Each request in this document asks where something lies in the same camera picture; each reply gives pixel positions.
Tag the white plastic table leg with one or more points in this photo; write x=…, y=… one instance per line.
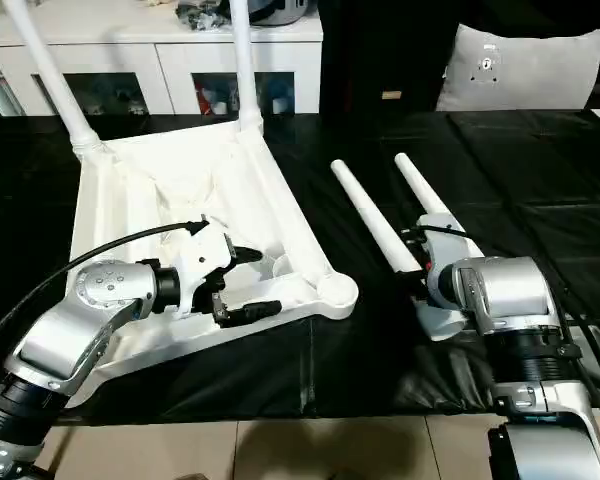
x=420, y=187
x=245, y=65
x=50, y=75
x=370, y=215

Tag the white plastic table top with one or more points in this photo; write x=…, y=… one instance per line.
x=130, y=175

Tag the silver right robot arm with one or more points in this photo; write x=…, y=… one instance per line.
x=505, y=290

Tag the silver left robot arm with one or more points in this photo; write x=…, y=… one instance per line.
x=80, y=320

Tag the black table mat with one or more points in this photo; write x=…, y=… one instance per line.
x=530, y=175

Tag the white pillow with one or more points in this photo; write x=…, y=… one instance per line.
x=530, y=75

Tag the white glass-door cabinet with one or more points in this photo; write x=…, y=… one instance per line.
x=105, y=55

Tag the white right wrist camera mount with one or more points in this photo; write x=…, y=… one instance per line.
x=445, y=240

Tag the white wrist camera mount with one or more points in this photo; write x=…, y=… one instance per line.
x=445, y=240
x=205, y=255

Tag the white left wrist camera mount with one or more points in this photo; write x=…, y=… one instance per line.
x=205, y=255

